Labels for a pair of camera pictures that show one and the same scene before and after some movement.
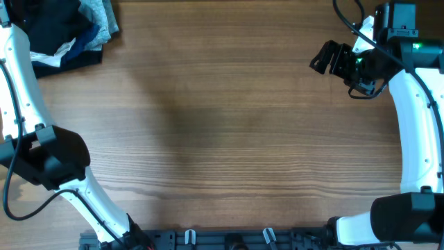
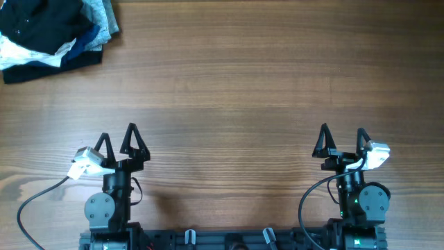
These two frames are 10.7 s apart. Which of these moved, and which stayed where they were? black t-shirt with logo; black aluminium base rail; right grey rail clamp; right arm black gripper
Moved: right arm black gripper
Stayed: black aluminium base rail; black t-shirt with logo; right grey rail clamp
